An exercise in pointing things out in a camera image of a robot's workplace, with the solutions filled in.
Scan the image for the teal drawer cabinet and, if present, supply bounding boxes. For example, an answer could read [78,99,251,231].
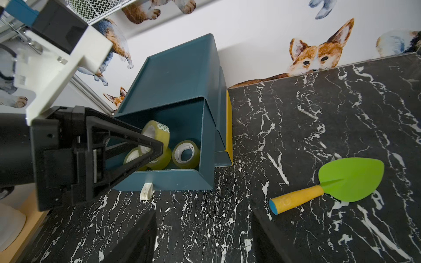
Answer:
[111,33,234,168]

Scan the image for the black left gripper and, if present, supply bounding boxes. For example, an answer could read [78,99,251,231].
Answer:
[30,106,163,211]

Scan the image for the teal top drawer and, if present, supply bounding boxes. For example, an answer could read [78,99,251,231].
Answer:
[115,98,216,191]

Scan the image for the green toy trowel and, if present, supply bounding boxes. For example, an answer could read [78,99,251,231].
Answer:
[269,157,385,215]

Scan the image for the wooden corner shelf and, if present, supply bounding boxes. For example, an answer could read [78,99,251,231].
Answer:
[1,191,48,263]

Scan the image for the yellow-green tape roll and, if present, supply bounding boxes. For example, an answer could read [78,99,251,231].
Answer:
[123,146,172,172]
[172,140,200,169]
[141,120,170,152]

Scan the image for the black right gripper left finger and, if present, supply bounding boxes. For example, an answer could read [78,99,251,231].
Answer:
[102,210,157,263]

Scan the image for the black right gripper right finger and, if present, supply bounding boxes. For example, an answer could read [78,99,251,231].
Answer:
[251,210,296,263]

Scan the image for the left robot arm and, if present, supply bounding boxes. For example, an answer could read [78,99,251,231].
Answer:
[1,106,163,211]

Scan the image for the white wire wall basket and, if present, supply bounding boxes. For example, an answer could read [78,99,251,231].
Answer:
[65,0,136,25]

